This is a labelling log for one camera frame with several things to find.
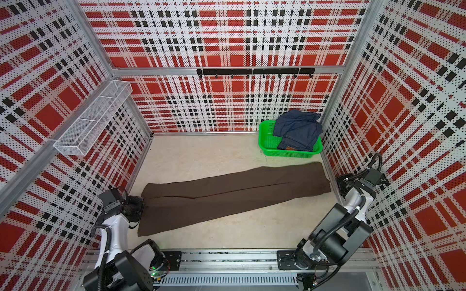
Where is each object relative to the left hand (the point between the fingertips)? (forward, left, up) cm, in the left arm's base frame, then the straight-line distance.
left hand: (149, 200), depth 84 cm
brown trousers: (+2, -6, -3) cm, 7 cm away
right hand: (+8, -90, +6) cm, 91 cm away
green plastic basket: (+42, -61, -8) cm, 74 cm away
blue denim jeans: (+46, -79, 0) cm, 91 cm away
